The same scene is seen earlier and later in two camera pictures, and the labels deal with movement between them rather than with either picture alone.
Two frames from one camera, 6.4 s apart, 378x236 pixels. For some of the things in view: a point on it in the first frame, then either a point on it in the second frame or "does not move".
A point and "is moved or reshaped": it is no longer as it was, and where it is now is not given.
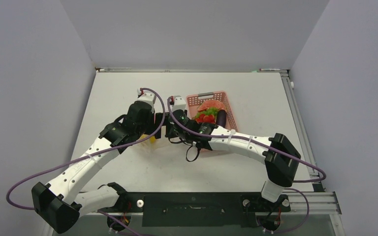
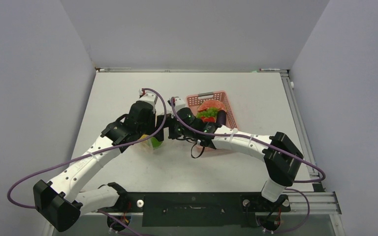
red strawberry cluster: (204, 118) does not move
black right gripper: (168, 131) does not move
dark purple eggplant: (221, 118) does not move
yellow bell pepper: (152, 139) -> (144, 136)
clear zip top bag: (157, 145) is moved or reshaped
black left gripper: (151, 117) does not move
